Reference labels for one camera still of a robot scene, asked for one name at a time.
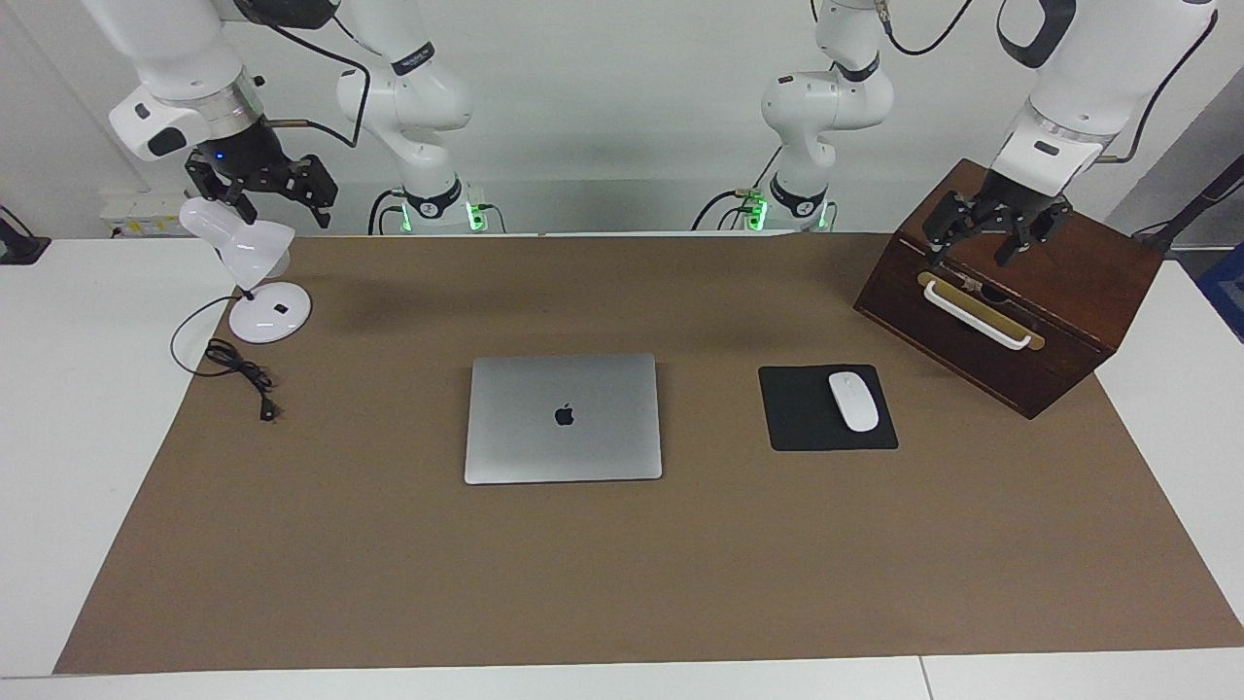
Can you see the brown table mat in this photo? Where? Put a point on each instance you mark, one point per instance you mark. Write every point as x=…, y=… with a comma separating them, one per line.
x=622, y=564

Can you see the black clamp mount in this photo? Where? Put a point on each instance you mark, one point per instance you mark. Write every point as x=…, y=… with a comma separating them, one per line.
x=19, y=248

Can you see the black mouse pad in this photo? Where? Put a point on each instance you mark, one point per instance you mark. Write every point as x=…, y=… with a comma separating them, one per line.
x=797, y=418

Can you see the silver laptop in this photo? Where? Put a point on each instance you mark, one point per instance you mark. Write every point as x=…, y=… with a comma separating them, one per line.
x=564, y=418

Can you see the dark wooden box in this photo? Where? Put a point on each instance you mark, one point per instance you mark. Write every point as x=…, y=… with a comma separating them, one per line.
x=1069, y=292

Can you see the black stand pole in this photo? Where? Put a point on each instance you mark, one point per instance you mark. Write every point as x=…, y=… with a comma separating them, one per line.
x=1200, y=204

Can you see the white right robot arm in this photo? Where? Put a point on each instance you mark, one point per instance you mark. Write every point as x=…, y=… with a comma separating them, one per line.
x=185, y=49

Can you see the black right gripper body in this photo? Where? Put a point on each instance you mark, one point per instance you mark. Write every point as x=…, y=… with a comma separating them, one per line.
x=248, y=160

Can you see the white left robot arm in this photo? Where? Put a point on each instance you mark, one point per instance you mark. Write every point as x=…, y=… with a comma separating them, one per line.
x=1108, y=58

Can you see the white computer mouse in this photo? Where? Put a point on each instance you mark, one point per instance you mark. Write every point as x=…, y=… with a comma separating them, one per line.
x=853, y=401

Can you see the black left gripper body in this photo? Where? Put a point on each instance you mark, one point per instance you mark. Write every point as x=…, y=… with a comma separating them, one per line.
x=1016, y=204

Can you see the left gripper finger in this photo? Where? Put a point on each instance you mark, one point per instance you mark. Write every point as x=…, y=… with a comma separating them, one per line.
x=1013, y=248
x=941, y=243

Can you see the white desk lamp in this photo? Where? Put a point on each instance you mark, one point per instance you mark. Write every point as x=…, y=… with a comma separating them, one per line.
x=258, y=248

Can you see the blue crate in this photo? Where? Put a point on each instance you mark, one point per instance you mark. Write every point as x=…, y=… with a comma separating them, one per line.
x=1226, y=292

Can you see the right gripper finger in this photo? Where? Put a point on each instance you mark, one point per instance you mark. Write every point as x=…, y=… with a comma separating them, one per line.
x=244, y=208
x=326, y=209

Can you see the white power strip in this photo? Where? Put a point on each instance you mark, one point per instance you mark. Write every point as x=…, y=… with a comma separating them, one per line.
x=136, y=209

